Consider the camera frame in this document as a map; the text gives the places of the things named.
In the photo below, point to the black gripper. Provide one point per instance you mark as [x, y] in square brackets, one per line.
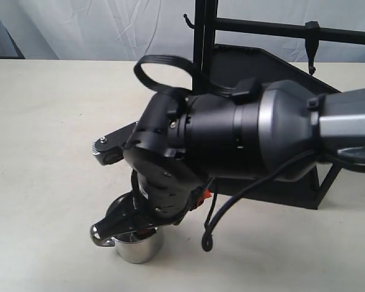
[171, 187]

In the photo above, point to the stainless steel mug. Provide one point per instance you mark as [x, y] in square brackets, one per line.
[136, 247]

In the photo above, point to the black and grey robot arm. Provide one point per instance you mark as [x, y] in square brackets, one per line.
[263, 132]

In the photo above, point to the black metal mug rack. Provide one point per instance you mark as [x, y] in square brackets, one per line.
[230, 63]

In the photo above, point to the white backdrop cloth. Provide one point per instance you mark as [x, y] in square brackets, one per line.
[126, 30]

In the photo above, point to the black hanging hook on bar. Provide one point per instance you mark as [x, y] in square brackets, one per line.
[312, 29]

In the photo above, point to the black side hook on post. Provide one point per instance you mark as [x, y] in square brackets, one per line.
[188, 21]

